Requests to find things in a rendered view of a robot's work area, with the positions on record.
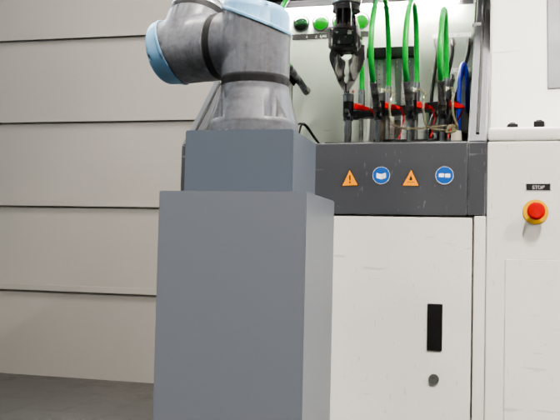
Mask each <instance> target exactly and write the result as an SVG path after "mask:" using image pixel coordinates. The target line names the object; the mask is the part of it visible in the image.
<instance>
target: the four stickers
mask: <svg viewBox="0 0 560 420"><path fill-rule="evenodd" d="M453 179H454V167H449V166H436V170H435V183H434V184H445V185H453ZM372 184H390V166H383V167H372ZM356 186H359V179H358V168H348V169H341V187H356ZM402 187H420V168H402Z"/></svg>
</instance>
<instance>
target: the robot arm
mask: <svg viewBox="0 0 560 420"><path fill-rule="evenodd" d="M361 5H362V0H332V13H334V14H336V19H335V26H334V27H328V48H329V49H331V50H330V53H329V60H330V63H331V65H332V68H333V71H334V74H335V76H336V79H337V82H338V84H339V86H340V87H341V89H342V90H343V91H344V92H348V91H349V90H350V89H351V88H352V86H353V84H354V83H355V81H356V79H357V77H358V74H359V73H360V71H361V69H362V66H363V64H364V61H365V50H364V49H365V45H364V44H362V41H361V40H363V37H361V36H360V34H361V31H360V30H359V28H358V26H357V19H356V16H355V15H358V14H359V13H360V12H361ZM291 36H292V34H291V33H290V16H289V13H288V11H287V10H286V9H285V8H284V7H281V6H279V5H277V4H276V3H273V2H268V1H264V0H173V2H172V4H171V6H170V8H169V10H168V13H167V17H166V19H165V20H157V21H156V22H154V23H152V24H151V25H150V26H149V28H148V30H147V33H146V39H145V45H146V52H147V57H148V61H149V63H150V65H151V67H152V70H153V71H154V72H155V73H156V75H157V76H158V77H159V78H160V79H161V80H162V81H164V82H165V83H168V84H182V85H188V84H189V83H205V82H214V81H222V82H221V93H220V96H219V99H218V100H217V105H216V107H215V110H214V113H213V115H212V119H211V122H210V128H209V130H251V129H293V130H295V131H296V132H298V121H297V119H296V115H295V112H294V110H293V105H292V101H291V98H290V96H289V72H290V37H291ZM331 43H332V46H331ZM339 54H340V56H339ZM345 54H352V57H351V58H350V59H349V60H348V66H349V73H348V80H347V83H346V82H345V77H346V75H345V73H344V69H345V67H346V62H345V60H344V59H342V57H343V55H345Z"/></svg>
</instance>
